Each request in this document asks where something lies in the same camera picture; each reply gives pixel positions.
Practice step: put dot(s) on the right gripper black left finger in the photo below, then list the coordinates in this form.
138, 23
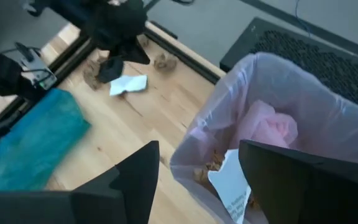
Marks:
104, 202

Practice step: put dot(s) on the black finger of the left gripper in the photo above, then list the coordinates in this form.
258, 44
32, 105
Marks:
134, 54
110, 71

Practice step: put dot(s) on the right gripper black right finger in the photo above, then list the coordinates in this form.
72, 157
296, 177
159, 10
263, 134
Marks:
315, 193

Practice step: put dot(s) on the teal plastic trash bag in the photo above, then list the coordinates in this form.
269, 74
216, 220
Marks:
33, 140

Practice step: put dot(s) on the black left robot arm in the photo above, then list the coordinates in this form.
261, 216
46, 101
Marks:
2, 74

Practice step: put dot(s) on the pink crumpled plastic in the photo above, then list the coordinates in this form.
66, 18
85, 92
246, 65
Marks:
269, 124

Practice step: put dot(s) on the black perforated floor mat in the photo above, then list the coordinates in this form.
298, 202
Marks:
306, 53

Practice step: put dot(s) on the black aluminium rig frame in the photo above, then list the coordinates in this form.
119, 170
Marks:
182, 57

